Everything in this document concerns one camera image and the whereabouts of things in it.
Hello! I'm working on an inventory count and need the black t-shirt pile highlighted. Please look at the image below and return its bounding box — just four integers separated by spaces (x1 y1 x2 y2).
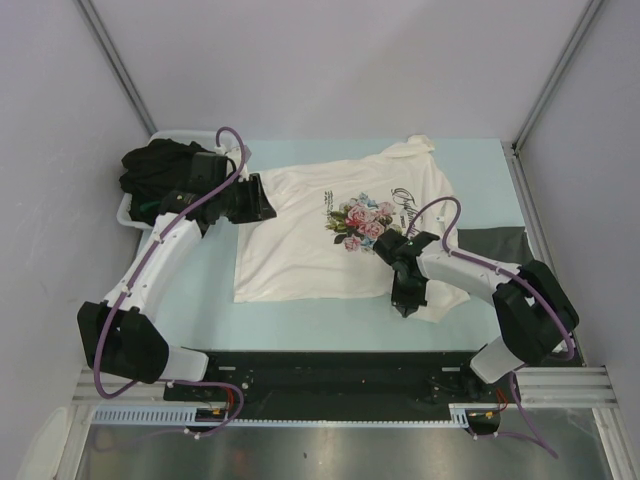
119 139 206 226

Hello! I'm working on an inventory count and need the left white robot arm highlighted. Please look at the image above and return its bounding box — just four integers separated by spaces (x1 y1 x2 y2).
77 152 277 400

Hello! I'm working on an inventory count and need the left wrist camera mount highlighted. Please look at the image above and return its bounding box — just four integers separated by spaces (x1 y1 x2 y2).
213 144 235 156

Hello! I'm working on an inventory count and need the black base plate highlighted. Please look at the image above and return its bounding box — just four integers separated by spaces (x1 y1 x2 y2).
163 351 518 422

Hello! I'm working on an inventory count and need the white floral t-shirt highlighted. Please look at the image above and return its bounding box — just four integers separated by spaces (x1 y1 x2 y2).
234 135 455 303

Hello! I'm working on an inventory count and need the white slotted cable duct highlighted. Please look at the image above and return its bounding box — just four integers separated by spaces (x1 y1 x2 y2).
93 405 469 428

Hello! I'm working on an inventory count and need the aluminium frame rail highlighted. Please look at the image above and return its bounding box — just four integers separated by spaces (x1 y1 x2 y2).
72 367 618 408

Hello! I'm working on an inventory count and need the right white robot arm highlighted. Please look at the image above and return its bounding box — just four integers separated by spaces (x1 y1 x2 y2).
373 230 579 401

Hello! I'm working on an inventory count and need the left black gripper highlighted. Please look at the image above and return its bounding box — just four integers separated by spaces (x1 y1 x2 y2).
214 174 276 225

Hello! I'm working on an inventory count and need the folded dark grey t-shirt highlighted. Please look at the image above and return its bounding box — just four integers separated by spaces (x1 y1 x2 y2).
458 226 534 265

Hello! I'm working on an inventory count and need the white plastic basket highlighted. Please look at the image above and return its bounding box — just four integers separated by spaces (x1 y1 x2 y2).
116 130 251 230

